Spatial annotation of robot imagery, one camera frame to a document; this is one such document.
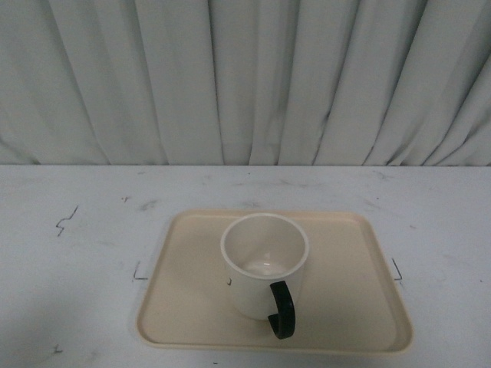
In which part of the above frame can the white mug with black handle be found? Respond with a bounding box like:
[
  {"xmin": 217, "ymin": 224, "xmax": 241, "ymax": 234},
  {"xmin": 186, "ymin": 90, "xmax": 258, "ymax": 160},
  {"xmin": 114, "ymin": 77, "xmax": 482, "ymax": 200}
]
[{"xmin": 220, "ymin": 213, "xmax": 310, "ymax": 340}]

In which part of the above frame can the beige rectangular plastic tray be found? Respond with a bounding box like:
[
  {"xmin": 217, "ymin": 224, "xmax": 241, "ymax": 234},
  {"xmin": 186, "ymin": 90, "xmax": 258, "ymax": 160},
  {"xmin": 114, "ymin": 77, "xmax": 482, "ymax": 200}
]
[{"xmin": 137, "ymin": 209, "xmax": 413, "ymax": 355}]

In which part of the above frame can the white pleated curtain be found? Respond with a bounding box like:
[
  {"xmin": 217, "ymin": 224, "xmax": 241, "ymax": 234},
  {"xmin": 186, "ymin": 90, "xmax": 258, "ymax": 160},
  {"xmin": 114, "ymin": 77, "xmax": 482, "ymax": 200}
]
[{"xmin": 1, "ymin": 1, "xmax": 490, "ymax": 166}]

